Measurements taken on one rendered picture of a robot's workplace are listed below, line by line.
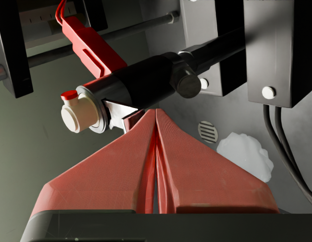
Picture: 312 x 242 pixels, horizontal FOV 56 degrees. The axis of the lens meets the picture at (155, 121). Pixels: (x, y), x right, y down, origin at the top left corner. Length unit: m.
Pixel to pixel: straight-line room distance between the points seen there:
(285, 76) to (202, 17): 0.08
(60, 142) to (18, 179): 0.08
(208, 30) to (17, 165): 0.33
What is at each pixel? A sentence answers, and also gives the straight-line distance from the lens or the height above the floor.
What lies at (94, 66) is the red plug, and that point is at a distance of 0.18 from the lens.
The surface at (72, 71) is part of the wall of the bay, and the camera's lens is 0.47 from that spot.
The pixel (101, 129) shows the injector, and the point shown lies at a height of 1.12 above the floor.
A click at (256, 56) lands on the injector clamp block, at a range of 0.24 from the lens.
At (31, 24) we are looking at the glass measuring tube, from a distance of 0.42.
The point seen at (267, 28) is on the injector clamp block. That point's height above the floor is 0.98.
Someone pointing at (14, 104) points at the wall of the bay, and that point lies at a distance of 0.44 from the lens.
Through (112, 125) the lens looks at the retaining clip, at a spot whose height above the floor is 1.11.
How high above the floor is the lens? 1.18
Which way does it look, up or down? 35 degrees down
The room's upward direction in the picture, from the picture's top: 120 degrees counter-clockwise
